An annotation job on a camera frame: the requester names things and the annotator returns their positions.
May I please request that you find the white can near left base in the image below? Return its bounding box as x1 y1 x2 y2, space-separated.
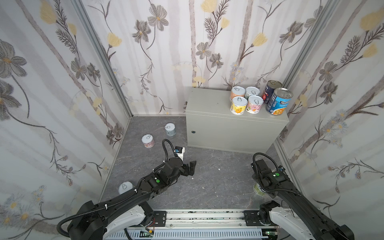
118 182 134 195

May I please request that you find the grey metal cabinet box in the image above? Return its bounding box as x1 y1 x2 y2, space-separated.
186 88 289 154

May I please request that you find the pink small can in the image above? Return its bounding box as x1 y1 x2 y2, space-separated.
142 134 155 149

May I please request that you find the green small can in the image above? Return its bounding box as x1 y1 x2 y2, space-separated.
254 184 266 197

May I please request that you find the grey-label small can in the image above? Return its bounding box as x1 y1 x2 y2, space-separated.
245 87 260 99

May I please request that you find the orange small can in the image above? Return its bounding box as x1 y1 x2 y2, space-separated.
230 86 246 102

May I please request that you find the white slotted cable duct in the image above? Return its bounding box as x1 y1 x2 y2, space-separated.
104 229 269 240

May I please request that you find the blue soup can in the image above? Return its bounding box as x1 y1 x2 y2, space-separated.
266 88 294 116

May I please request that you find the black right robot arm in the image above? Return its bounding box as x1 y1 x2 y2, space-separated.
251 153 355 240

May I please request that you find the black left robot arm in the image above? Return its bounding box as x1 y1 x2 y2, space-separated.
57 147 197 240

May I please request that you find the teal small can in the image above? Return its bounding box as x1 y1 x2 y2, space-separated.
165 123 176 137

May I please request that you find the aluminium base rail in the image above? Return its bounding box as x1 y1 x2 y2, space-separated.
101 209 331 240

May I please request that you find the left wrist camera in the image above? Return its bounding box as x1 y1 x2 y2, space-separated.
174 146 186 161

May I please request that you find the red and navy tall can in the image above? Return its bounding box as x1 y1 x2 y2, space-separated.
262 80 283 104

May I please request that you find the yellow small can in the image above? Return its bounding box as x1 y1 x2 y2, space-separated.
231 96 248 115

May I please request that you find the brown-label small can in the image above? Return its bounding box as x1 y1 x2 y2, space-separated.
246 95 264 114

